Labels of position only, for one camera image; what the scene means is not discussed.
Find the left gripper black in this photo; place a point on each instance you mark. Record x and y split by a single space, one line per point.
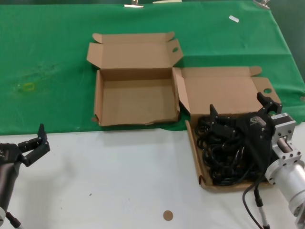
8 153

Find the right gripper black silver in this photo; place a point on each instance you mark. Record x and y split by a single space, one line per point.
256 126

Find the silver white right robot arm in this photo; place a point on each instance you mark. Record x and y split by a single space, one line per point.
290 176

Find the open brown cardboard box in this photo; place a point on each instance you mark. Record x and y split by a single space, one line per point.
133 100
221 93

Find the white paper label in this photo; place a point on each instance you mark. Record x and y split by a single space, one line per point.
234 19

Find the green tablecloth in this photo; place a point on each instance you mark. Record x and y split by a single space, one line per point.
59 47

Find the metal table clamp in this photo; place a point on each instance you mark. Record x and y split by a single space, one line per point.
134 4
262 3

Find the round brown cardboard disc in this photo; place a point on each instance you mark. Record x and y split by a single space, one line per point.
168 215

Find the beige flat strip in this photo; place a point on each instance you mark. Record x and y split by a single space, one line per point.
166 1

